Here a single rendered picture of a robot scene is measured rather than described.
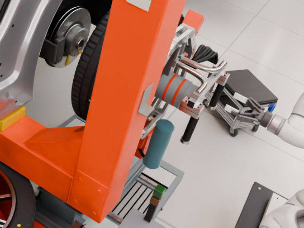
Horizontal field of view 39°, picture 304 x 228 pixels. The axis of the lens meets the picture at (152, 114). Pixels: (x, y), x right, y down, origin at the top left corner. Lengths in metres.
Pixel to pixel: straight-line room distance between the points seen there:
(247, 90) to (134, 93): 2.02
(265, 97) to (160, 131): 1.49
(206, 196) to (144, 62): 1.66
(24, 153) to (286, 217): 1.16
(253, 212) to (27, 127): 1.26
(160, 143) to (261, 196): 0.79
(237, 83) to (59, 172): 1.90
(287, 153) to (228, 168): 0.61
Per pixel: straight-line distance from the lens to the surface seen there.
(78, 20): 2.13
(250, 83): 3.35
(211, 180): 2.88
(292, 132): 2.05
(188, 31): 1.91
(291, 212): 2.03
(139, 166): 2.56
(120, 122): 1.39
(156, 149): 1.99
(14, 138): 1.81
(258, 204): 2.46
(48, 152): 1.71
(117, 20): 1.24
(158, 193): 1.76
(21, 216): 1.77
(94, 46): 1.77
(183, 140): 1.86
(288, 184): 3.18
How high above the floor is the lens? 1.93
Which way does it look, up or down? 37 degrees down
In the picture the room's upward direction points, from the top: 19 degrees clockwise
